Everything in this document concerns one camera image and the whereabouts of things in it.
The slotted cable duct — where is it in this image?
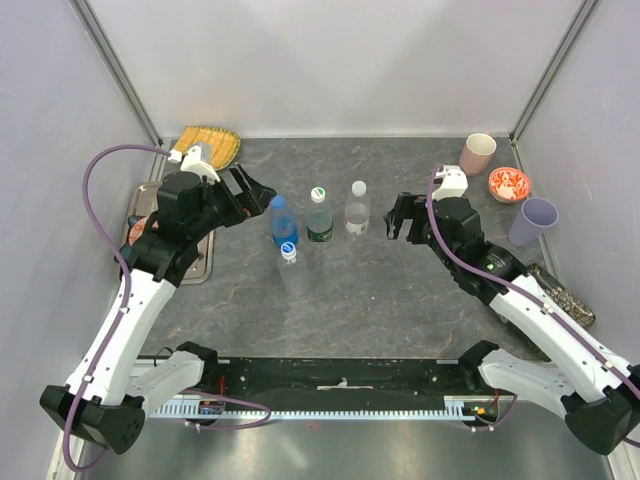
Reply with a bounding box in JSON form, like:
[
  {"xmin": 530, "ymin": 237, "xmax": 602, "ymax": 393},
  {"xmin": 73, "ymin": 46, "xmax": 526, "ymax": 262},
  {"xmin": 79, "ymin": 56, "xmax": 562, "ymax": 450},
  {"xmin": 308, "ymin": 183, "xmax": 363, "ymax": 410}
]
[{"xmin": 151, "ymin": 396, "xmax": 499, "ymax": 421}]

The orange patterned bowl left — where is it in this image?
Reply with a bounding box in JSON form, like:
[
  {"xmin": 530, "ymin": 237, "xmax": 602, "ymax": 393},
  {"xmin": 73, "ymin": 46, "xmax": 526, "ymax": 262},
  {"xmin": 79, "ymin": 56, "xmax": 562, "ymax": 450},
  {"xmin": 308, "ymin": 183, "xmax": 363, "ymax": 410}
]
[{"xmin": 127, "ymin": 217, "xmax": 148, "ymax": 245}]

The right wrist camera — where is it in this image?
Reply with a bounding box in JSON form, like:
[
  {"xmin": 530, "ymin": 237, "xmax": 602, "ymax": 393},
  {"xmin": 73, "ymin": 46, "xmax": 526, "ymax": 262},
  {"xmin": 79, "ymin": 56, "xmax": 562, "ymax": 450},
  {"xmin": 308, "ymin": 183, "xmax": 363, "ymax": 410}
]
[{"xmin": 432, "ymin": 165, "xmax": 468, "ymax": 201}]

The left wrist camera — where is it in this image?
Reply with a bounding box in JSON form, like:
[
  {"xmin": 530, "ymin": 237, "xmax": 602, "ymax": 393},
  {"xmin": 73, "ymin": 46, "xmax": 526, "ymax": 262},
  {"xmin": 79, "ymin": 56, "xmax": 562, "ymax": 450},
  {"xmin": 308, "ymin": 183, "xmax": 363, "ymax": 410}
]
[{"xmin": 168, "ymin": 141, "xmax": 220, "ymax": 184}]

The blue star plate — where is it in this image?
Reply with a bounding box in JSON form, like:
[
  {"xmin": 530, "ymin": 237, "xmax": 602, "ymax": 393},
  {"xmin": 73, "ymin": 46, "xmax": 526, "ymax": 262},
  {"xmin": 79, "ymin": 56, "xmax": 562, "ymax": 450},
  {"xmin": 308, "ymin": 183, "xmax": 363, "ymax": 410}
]
[{"xmin": 120, "ymin": 215, "xmax": 148, "ymax": 261}]

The blue label bottle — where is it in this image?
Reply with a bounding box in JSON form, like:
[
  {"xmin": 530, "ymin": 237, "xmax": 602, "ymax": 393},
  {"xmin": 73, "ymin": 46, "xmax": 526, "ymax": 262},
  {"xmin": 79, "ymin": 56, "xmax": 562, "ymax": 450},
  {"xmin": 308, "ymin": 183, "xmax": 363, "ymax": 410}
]
[{"xmin": 270, "ymin": 194, "xmax": 299, "ymax": 249}]

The yellow woven plate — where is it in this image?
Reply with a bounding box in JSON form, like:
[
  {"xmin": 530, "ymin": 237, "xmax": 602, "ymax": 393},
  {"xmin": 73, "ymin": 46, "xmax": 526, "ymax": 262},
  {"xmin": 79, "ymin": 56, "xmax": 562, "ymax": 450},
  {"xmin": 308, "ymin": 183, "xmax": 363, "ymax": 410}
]
[{"xmin": 169, "ymin": 125, "xmax": 241, "ymax": 171}]

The green label bottle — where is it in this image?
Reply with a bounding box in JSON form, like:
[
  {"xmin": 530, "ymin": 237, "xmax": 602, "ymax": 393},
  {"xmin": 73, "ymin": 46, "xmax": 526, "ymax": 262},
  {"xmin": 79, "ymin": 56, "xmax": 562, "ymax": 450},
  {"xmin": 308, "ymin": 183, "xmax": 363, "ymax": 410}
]
[{"xmin": 306, "ymin": 186, "xmax": 333, "ymax": 243}]

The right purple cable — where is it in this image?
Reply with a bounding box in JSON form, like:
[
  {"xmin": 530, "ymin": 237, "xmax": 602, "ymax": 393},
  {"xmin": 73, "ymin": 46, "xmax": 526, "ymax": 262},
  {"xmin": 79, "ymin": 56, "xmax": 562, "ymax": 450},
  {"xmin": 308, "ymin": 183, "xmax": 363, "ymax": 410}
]
[{"xmin": 426, "ymin": 163, "xmax": 640, "ymax": 396}]

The dark patterned pouch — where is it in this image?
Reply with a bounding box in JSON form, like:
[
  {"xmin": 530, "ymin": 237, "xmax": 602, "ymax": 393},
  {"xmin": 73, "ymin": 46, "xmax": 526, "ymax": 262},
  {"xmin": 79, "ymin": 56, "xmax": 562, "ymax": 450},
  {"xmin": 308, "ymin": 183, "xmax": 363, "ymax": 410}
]
[{"xmin": 492, "ymin": 263, "xmax": 597, "ymax": 361}]

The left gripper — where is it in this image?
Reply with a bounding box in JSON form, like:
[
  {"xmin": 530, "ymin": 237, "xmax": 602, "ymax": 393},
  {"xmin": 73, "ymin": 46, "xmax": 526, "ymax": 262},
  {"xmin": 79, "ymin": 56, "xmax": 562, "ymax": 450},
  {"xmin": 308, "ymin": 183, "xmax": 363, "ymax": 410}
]
[{"xmin": 188, "ymin": 163, "xmax": 276, "ymax": 241}]

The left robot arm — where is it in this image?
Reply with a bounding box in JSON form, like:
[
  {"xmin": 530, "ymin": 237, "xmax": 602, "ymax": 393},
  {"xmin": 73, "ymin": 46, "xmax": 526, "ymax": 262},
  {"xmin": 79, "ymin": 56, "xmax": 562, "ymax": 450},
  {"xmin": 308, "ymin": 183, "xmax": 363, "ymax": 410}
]
[{"xmin": 40, "ymin": 166, "xmax": 276, "ymax": 454}]

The metal tray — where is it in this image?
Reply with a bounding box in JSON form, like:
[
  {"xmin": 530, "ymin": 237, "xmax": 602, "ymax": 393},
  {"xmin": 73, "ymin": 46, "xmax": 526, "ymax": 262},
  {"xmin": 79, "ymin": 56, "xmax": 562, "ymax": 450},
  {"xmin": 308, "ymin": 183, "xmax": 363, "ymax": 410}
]
[{"xmin": 123, "ymin": 181, "xmax": 215, "ymax": 285}]

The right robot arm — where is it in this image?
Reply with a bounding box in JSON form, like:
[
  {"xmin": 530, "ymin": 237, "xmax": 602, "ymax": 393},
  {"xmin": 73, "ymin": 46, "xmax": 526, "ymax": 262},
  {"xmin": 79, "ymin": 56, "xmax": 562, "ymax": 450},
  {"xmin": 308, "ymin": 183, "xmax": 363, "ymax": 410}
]
[{"xmin": 384, "ymin": 192, "xmax": 639, "ymax": 455}]

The pink cup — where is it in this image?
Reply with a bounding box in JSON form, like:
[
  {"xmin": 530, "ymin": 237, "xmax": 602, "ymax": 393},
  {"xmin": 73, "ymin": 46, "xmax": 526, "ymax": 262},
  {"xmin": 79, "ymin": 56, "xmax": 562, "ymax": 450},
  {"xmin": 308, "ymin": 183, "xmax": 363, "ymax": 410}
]
[{"xmin": 459, "ymin": 133, "xmax": 497, "ymax": 176}]

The orange patterned bowl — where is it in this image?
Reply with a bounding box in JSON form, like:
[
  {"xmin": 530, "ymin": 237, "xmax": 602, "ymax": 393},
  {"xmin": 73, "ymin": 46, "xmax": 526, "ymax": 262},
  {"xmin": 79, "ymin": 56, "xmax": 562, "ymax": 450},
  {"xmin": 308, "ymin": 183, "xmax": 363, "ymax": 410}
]
[
  {"xmin": 127, "ymin": 217, "xmax": 148, "ymax": 245},
  {"xmin": 488, "ymin": 167, "xmax": 532, "ymax": 204}
]

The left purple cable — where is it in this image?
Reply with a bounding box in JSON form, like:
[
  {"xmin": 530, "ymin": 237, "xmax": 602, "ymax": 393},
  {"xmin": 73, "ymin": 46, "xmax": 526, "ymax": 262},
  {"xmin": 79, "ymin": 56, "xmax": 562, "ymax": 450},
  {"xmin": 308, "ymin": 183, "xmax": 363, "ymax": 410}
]
[{"xmin": 62, "ymin": 144, "xmax": 171, "ymax": 473}]

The clear bottle blue-white cap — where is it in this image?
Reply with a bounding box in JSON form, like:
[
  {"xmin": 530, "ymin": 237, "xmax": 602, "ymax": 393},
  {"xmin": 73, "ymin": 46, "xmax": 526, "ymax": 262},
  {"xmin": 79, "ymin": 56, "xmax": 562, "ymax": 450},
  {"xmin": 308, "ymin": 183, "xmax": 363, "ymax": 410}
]
[{"xmin": 277, "ymin": 241, "xmax": 310, "ymax": 298}]

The orange patterned bowl right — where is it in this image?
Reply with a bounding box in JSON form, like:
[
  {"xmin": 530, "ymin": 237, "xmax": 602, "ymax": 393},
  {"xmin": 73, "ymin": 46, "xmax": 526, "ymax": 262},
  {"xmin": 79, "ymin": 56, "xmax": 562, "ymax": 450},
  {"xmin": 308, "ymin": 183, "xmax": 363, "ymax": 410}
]
[{"xmin": 488, "ymin": 167, "xmax": 532, "ymax": 204}]

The purple cable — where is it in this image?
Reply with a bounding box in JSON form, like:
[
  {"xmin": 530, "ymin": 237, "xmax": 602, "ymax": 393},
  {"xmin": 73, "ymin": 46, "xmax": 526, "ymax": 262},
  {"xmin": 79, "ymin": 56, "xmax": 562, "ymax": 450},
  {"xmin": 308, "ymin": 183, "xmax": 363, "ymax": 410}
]
[
  {"xmin": 426, "ymin": 163, "xmax": 640, "ymax": 396},
  {"xmin": 62, "ymin": 144, "xmax": 171, "ymax": 473}
]

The red label clear bottle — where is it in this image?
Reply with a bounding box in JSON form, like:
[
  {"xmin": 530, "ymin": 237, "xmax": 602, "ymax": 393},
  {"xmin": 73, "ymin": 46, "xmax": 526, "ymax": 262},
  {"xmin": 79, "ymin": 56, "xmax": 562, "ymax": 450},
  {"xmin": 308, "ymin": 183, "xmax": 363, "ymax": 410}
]
[{"xmin": 344, "ymin": 180, "xmax": 371, "ymax": 235}]

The black base bar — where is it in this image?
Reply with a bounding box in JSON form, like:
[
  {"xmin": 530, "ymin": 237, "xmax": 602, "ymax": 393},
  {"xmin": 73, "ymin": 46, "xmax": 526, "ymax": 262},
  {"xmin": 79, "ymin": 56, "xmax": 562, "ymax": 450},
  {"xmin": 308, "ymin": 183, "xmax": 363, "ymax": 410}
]
[{"xmin": 194, "ymin": 357, "xmax": 494, "ymax": 412}]

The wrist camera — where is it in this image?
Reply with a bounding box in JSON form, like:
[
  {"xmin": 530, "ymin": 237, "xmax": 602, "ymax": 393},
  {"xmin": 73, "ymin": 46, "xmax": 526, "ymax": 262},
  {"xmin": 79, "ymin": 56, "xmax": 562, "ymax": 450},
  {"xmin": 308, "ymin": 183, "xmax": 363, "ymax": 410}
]
[
  {"xmin": 432, "ymin": 165, "xmax": 468, "ymax": 201},
  {"xmin": 168, "ymin": 141, "xmax": 220, "ymax": 184}
]

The purple cup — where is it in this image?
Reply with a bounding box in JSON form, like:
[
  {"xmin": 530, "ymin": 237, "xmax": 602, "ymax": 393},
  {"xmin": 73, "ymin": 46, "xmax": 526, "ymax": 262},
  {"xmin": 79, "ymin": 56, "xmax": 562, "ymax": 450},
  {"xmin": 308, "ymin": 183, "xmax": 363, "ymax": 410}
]
[{"xmin": 507, "ymin": 197, "xmax": 559, "ymax": 247}]

